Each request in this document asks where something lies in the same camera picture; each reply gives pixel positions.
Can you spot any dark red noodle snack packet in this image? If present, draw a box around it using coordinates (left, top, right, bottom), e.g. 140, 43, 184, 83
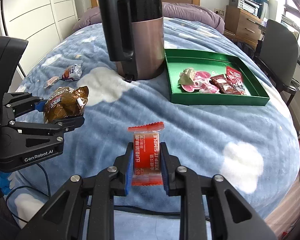
210, 74, 240, 95

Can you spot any wall power socket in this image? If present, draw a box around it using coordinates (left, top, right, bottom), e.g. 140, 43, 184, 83
214, 8, 225, 17

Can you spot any blue cloud blanket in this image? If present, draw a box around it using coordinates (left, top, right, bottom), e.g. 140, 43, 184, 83
8, 18, 300, 226

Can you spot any blue gloved left hand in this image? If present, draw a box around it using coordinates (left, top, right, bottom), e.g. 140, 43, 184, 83
0, 171, 11, 197

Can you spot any olive green snack packet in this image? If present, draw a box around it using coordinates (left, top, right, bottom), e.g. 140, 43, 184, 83
178, 67, 196, 85

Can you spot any small red orange candy bar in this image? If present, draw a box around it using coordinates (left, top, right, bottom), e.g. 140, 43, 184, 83
128, 121, 164, 186

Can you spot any brown nutritious snack bag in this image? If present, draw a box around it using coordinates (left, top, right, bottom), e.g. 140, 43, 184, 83
44, 86, 89, 124

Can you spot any white wardrobe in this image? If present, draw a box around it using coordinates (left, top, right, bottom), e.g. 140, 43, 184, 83
1, 0, 78, 77

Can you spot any large red white snack pouch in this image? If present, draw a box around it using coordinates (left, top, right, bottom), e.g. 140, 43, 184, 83
226, 66, 246, 95

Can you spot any brown black electric kettle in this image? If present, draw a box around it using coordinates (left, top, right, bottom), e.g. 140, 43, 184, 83
98, 0, 165, 82

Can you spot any blue white chip snack bag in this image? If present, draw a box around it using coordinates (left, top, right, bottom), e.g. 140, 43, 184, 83
60, 63, 83, 81

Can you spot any pink striped candy packet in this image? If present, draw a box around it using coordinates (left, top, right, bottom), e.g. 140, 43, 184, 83
44, 76, 59, 88

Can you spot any purple duvet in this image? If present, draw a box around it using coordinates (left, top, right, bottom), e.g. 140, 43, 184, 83
72, 2, 225, 34

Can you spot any black cable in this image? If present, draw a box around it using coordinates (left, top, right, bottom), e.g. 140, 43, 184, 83
5, 162, 211, 224

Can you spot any green tray box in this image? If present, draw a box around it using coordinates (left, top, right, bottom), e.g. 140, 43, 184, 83
165, 49, 269, 106

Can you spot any grey office chair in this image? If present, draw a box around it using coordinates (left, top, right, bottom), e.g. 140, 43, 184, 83
253, 20, 300, 105

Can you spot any grey printer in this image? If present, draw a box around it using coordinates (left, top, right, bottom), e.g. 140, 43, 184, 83
229, 0, 261, 16

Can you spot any wooden drawer cabinet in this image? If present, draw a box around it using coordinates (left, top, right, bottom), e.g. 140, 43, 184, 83
224, 5, 261, 50

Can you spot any pink cartoon shaped packet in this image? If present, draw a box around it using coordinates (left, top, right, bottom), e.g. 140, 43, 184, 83
181, 70, 219, 94

